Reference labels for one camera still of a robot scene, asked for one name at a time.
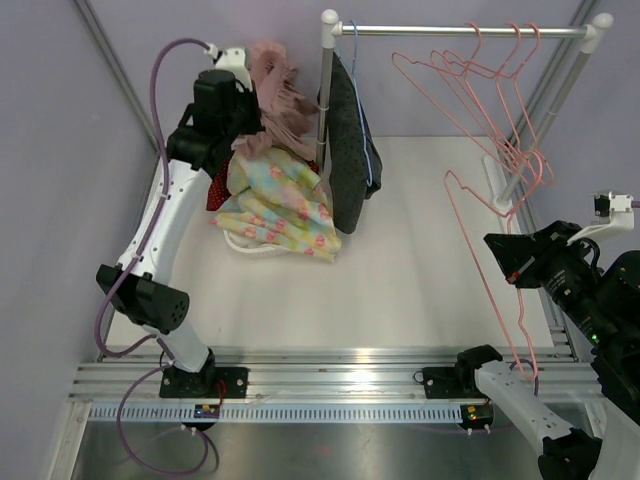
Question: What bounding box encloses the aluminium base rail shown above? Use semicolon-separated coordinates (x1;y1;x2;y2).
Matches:
68;347;601;404

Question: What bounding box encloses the aluminium corner frame right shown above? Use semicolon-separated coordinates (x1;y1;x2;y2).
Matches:
499;0;601;361

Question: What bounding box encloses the pink pleated skirt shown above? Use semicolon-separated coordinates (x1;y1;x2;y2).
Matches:
233;41;318;161

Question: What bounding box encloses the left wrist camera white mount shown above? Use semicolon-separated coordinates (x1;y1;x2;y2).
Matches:
204;43;253;90

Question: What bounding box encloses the white metal clothes rack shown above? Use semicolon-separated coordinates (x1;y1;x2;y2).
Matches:
314;8;615;216

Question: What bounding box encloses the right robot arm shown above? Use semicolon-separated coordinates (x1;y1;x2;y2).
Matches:
453;221;639;479

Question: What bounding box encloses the blue wire hanger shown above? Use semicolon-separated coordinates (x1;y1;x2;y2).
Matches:
331;19;382;189

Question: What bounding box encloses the dark grey dotted skirt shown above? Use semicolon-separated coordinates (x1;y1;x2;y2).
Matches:
323;53;383;234

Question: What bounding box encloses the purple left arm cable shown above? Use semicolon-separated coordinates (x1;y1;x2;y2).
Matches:
92;37;219;474

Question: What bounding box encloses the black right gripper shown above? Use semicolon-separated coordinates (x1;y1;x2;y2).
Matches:
485;217;621;346

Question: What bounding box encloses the red polka dot skirt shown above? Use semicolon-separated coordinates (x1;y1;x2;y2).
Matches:
206;149;328;219

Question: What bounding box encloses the pink hanger of white skirt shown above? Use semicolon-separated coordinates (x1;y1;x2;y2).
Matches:
494;22;556;186

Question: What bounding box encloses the yellow blue tie-dye skirt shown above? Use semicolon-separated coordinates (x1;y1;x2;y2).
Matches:
210;148;341;262

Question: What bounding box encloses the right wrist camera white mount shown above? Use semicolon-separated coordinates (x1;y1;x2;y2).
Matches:
567;190;639;245

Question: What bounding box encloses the pink hanger of tie-dye skirt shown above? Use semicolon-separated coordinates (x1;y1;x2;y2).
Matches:
391;36;523;173

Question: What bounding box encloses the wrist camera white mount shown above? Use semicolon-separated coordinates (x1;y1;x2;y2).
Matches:
567;190;639;245
204;43;253;90

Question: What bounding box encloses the aluminium corner frame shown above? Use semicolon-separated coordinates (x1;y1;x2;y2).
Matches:
499;0;601;361
71;0;158;152

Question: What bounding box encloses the white perforated plastic basket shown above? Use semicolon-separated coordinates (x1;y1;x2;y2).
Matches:
223;230;290;259

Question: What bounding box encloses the aluminium corner frame left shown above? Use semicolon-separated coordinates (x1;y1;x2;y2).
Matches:
71;0;158;152

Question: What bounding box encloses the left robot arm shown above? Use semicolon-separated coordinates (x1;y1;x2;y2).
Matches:
96;68;263;397

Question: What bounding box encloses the pink hanger of red skirt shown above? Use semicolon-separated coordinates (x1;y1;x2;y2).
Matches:
428;23;545;185

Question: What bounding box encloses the white slotted cable duct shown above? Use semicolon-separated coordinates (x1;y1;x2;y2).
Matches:
89;402;462;424

